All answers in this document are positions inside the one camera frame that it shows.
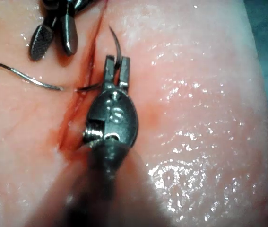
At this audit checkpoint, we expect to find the left arm needle driver jaw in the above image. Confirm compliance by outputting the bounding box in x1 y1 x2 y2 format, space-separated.
103 55 118 89
119 56 131 90

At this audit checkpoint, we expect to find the right arm needle driver jaw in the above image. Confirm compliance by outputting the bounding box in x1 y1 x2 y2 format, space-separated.
28 16 58 61
59 13 78 57

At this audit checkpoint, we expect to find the right arm needle driver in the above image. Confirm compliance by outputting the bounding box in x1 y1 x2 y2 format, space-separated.
41 0 90 20

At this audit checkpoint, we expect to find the left arm needle driver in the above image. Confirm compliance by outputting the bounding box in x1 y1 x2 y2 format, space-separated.
82 87 139 152

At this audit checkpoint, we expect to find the curved steel needle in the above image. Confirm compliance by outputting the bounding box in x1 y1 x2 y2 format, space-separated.
10 25 123 92

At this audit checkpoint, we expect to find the tissue pad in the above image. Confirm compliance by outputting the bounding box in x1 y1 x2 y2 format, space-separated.
0 0 268 227

